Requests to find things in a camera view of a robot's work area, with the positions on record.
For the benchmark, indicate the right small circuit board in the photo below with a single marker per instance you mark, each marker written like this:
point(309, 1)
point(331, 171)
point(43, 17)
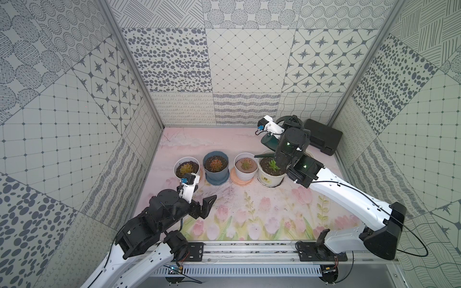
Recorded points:
point(329, 274)

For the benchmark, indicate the white pot pink succulent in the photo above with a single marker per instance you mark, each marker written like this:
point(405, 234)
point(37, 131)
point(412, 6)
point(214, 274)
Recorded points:
point(244, 170)

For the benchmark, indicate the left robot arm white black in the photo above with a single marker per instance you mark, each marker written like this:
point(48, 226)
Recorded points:
point(145, 244)

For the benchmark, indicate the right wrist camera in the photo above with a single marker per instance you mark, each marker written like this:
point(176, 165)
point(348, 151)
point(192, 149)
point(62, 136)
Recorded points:
point(266, 124)

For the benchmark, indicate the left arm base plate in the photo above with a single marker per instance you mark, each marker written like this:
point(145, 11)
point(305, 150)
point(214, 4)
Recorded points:
point(192, 252)

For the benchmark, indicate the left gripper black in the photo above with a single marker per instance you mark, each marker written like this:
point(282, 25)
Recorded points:
point(196, 207)

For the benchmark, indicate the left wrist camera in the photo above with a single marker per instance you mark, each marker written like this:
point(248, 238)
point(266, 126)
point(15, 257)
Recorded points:
point(188, 186)

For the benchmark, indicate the left small circuit board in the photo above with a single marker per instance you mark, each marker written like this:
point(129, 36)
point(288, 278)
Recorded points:
point(173, 276)

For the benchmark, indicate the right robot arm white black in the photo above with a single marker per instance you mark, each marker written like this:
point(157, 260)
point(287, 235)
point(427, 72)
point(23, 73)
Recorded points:
point(382, 223)

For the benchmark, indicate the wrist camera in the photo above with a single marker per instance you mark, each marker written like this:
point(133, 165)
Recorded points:
point(188, 186)
point(266, 124)

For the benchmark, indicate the blue-grey pot red succulent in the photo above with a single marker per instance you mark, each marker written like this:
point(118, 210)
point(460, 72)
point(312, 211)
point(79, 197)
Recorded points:
point(216, 165)

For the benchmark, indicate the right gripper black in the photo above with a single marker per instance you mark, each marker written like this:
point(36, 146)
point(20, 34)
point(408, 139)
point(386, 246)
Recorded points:
point(289, 123)

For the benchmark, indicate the large white pot green succulent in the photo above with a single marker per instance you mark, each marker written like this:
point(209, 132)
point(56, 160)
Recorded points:
point(270, 174)

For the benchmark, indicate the aluminium mounting rail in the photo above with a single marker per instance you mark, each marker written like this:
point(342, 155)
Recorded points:
point(260, 252)

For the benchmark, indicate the black plastic tool case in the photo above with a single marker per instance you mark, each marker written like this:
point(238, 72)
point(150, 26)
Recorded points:
point(323, 137)

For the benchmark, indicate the white pot yellow-brown succulent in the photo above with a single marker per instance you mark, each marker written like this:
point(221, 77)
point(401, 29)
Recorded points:
point(187, 165)

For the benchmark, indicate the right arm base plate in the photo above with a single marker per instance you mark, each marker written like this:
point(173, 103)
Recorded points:
point(312, 252)

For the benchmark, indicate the small circuit board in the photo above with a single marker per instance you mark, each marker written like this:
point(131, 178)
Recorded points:
point(173, 276)
point(329, 274)

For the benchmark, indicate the dark green watering can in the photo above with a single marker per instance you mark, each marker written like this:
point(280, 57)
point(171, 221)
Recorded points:
point(269, 140)

